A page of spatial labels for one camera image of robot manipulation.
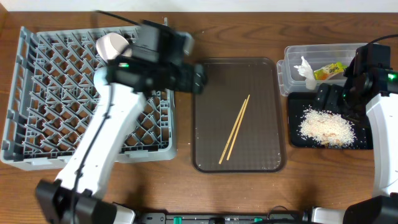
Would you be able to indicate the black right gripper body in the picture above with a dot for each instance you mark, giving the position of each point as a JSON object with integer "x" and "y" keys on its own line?
{"x": 347, "y": 104}

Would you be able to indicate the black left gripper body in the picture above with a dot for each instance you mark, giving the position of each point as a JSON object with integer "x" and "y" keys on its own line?
{"x": 198, "y": 78}

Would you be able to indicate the pile of cooked rice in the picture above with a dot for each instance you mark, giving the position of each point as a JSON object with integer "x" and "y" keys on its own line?
{"x": 325, "y": 128}

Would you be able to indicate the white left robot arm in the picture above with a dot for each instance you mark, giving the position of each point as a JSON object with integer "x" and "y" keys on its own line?
{"x": 76, "y": 195}

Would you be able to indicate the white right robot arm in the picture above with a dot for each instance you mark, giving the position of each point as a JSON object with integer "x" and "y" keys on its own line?
{"x": 376, "y": 93}

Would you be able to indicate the black waste tray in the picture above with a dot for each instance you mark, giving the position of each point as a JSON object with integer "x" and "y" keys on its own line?
{"x": 297, "y": 103}

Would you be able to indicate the grey dishwasher rack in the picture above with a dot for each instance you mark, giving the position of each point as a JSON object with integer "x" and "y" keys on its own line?
{"x": 52, "y": 99}

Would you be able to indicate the yellow green snack wrapper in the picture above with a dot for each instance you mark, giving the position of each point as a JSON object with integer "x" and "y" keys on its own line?
{"x": 329, "y": 71}

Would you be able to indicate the crumpled white tissue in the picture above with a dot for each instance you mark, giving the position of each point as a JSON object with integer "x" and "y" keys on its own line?
{"x": 305, "y": 70}

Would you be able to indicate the clear plastic bin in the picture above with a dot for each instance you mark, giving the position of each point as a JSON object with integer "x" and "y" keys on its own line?
{"x": 317, "y": 56}

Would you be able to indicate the dark brown serving tray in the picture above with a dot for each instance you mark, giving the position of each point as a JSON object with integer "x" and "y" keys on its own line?
{"x": 260, "y": 143}

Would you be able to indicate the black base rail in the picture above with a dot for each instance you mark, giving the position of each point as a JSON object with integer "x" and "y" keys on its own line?
{"x": 276, "y": 215}

